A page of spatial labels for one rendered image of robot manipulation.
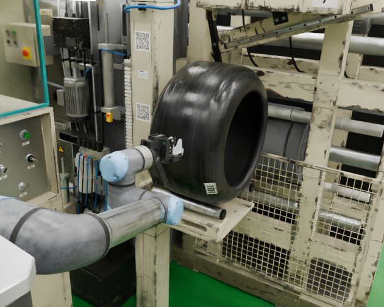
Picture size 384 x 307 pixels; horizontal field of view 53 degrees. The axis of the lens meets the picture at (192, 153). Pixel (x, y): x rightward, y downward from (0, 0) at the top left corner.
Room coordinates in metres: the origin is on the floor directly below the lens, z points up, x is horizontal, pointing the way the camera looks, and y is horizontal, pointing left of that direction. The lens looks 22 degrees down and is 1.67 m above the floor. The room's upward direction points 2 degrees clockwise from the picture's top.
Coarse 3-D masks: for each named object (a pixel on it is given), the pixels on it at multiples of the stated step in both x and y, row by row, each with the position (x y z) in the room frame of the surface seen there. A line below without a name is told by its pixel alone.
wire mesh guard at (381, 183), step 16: (288, 160) 1.65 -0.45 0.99; (352, 176) 1.51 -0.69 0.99; (352, 192) 1.50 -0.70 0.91; (320, 208) 1.57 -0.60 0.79; (336, 208) 1.53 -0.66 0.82; (272, 224) 1.67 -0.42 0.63; (368, 224) 1.46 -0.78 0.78; (288, 240) 1.63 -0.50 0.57; (368, 240) 1.45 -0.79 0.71; (256, 272) 1.70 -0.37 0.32; (336, 272) 1.50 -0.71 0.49; (352, 272) 1.47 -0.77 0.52; (336, 304) 1.48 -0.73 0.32; (352, 304) 1.45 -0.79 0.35
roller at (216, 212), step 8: (160, 192) 1.43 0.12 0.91; (168, 192) 1.42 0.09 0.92; (184, 200) 1.37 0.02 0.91; (192, 200) 1.36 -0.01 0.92; (192, 208) 1.35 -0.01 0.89; (200, 208) 1.33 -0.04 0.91; (208, 208) 1.32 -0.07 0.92; (216, 208) 1.31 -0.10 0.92; (216, 216) 1.29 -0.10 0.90; (224, 216) 1.30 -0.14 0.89
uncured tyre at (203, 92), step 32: (192, 64) 1.48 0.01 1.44; (224, 64) 1.47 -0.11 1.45; (160, 96) 1.39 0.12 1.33; (192, 96) 1.31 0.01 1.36; (224, 96) 1.29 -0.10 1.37; (256, 96) 1.65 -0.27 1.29; (160, 128) 1.30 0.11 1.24; (192, 128) 1.24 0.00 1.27; (224, 128) 1.25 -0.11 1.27; (256, 128) 1.67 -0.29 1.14; (192, 160) 1.22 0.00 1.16; (224, 160) 1.66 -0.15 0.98; (256, 160) 1.54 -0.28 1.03; (192, 192) 1.27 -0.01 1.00; (224, 192) 1.29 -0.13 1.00
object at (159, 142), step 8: (152, 136) 1.12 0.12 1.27; (160, 136) 1.14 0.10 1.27; (144, 144) 1.07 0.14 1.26; (152, 144) 1.06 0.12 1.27; (160, 144) 1.10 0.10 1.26; (168, 144) 1.11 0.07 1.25; (152, 152) 1.05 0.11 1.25; (160, 152) 1.10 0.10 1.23; (168, 152) 1.11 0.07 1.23; (160, 160) 1.10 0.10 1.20; (168, 160) 1.10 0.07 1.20
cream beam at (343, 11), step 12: (204, 0) 1.73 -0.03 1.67; (216, 0) 1.70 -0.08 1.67; (228, 0) 1.67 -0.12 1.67; (240, 0) 1.65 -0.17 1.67; (252, 0) 1.62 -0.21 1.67; (264, 0) 1.60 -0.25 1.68; (276, 0) 1.57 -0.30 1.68; (288, 0) 1.55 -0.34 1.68; (300, 0) 1.53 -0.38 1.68; (348, 0) 1.50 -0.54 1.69; (300, 12) 1.52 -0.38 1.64; (312, 12) 1.50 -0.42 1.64; (324, 12) 1.48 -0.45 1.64; (336, 12) 1.46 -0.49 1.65; (348, 12) 1.53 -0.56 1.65
